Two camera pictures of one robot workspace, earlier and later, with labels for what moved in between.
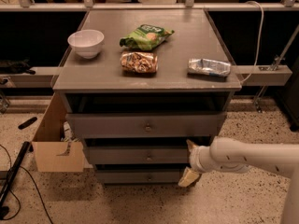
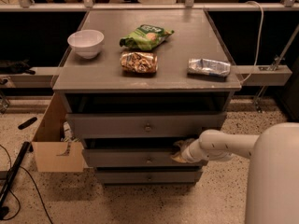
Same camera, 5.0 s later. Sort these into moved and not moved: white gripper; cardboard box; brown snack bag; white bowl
Moved: white gripper
Not moved: cardboard box; brown snack bag; white bowl
